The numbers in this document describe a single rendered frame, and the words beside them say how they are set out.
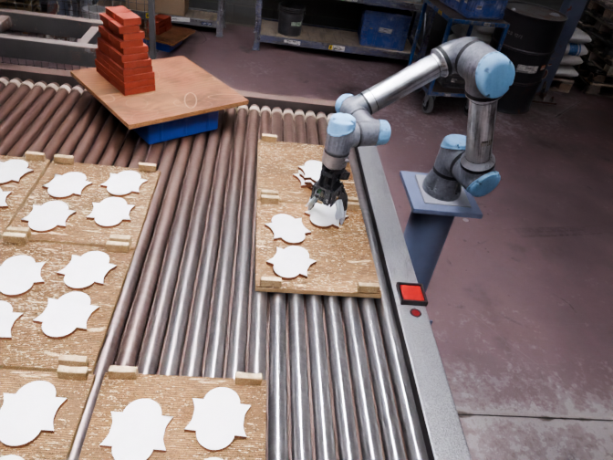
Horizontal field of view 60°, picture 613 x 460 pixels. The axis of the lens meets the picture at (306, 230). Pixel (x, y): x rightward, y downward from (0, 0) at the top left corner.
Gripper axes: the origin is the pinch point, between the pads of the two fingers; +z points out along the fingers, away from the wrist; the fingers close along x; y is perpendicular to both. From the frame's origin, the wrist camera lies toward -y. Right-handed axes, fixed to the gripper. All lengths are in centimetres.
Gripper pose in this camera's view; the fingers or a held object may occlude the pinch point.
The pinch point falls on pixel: (326, 214)
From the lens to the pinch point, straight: 172.7
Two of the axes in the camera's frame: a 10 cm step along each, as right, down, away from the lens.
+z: -1.4, 7.9, 6.0
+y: -4.7, 4.8, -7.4
